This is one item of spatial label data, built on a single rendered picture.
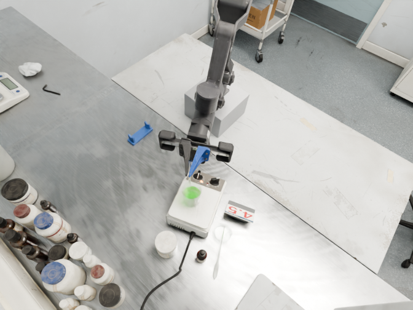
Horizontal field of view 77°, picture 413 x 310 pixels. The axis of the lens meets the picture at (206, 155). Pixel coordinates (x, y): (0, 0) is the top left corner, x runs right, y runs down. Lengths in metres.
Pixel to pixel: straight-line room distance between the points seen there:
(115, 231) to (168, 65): 0.77
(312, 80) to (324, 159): 1.87
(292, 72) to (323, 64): 0.39
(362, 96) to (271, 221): 2.23
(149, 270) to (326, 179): 0.66
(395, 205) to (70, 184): 1.09
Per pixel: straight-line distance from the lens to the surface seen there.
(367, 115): 2.79
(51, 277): 0.74
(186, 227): 0.78
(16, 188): 0.95
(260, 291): 0.82
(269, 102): 1.17
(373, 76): 3.26
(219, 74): 0.71
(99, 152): 1.00
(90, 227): 0.89
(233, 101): 0.98
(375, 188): 1.10
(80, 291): 0.76
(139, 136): 1.00
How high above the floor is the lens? 1.70
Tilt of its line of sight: 57 degrees down
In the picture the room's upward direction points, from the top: 7 degrees clockwise
